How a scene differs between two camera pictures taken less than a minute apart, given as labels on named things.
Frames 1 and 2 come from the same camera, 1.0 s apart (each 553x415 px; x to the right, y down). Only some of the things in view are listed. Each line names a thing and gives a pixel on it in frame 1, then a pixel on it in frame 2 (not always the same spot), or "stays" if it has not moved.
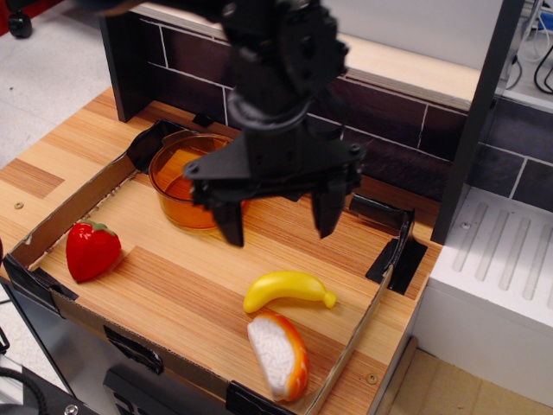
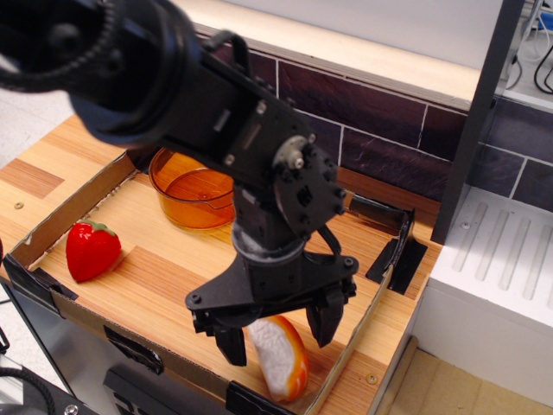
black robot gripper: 287,160 -> 251,288
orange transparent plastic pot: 169,183 stays
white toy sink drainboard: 489,300 stays
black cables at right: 515,61 stays
